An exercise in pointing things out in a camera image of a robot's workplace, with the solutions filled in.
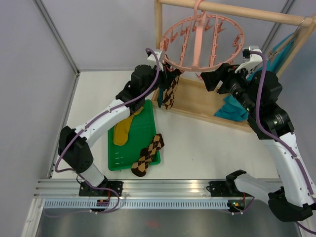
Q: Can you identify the pink round clip hanger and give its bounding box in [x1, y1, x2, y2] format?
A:
[155, 0, 245, 73]

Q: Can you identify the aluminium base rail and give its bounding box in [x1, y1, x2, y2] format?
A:
[33, 179, 283, 198]

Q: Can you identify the green reindeer sock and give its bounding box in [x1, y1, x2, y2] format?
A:
[157, 87, 165, 108]

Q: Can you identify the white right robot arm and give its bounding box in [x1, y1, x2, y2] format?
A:
[200, 63, 316, 222]

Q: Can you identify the teal cloth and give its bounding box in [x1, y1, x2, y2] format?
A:
[213, 32, 297, 122]

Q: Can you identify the white slotted cable duct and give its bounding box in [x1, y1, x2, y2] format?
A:
[44, 199, 241, 210]

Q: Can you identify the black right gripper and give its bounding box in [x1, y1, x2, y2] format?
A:
[201, 61, 259, 114]

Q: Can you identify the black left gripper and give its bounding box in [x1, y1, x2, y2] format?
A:
[142, 62, 176, 97]

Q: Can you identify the metal clip hanger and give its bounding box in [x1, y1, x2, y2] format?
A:
[267, 14, 316, 62]

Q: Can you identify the yellow sock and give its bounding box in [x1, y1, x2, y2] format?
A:
[113, 107, 144, 146]

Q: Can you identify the brown argyle sock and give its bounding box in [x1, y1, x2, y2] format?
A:
[162, 69, 182, 110]
[131, 133, 164, 177]

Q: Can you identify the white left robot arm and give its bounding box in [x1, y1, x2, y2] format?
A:
[58, 64, 181, 196]

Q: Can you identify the wooden hanger rack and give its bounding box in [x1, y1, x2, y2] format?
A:
[155, 0, 316, 132]

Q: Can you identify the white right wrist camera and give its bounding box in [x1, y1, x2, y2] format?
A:
[235, 46, 263, 73]

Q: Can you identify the green plastic tray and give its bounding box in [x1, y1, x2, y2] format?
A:
[108, 100, 157, 171]

